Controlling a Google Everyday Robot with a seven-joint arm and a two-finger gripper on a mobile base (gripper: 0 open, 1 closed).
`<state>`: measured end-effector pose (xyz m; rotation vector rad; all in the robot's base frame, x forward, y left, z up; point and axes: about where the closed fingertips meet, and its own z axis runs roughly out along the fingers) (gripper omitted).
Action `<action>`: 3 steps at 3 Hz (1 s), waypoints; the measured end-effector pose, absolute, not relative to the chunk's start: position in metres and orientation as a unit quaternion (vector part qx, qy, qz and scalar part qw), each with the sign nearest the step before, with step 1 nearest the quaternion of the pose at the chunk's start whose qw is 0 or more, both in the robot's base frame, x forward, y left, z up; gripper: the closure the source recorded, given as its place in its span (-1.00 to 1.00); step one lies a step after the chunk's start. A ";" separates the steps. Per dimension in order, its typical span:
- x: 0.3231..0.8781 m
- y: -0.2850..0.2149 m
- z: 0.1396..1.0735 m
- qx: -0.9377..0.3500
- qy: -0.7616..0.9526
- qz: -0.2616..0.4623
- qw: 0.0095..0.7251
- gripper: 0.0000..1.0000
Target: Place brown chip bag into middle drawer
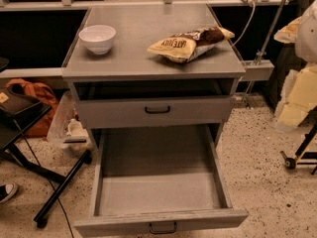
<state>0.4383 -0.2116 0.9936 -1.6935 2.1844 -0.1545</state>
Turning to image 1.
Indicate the brown yellow chip bag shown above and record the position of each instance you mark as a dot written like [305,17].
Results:
[185,47]

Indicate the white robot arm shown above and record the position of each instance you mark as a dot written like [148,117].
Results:
[299,92]

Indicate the closed grey upper drawer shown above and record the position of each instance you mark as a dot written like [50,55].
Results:
[95,114]

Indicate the grey drawer cabinet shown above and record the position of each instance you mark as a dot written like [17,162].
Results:
[132,87]

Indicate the open grey bottom drawer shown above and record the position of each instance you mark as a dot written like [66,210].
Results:
[158,180]

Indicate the clear plastic bag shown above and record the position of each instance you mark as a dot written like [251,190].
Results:
[66,131]

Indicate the white ceramic bowl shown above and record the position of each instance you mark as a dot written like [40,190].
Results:
[98,39]

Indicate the metal diagonal rod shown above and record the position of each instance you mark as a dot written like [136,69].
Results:
[257,61]

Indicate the black wheeled tripod base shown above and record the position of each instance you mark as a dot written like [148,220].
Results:
[302,155]

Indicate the black white sneaker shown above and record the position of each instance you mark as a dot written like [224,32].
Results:
[7,191]

